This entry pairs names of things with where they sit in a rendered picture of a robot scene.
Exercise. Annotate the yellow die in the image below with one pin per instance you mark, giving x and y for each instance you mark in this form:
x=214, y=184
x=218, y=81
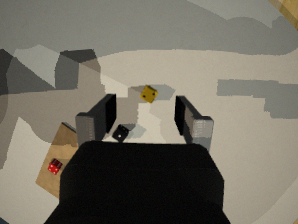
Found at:
x=149, y=94

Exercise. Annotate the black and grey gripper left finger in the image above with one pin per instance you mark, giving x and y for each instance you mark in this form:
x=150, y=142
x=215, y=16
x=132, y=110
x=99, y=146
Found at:
x=93, y=125

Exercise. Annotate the red die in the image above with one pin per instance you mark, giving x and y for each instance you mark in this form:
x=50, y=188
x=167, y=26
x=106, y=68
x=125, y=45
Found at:
x=55, y=166

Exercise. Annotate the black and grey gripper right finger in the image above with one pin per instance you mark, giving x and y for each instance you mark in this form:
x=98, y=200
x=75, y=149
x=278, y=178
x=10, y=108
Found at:
x=195, y=128

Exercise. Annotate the black die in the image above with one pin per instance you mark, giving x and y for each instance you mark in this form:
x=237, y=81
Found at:
x=120, y=133

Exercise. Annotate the tan mat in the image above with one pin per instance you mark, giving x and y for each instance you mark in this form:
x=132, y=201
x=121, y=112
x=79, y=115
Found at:
x=62, y=149

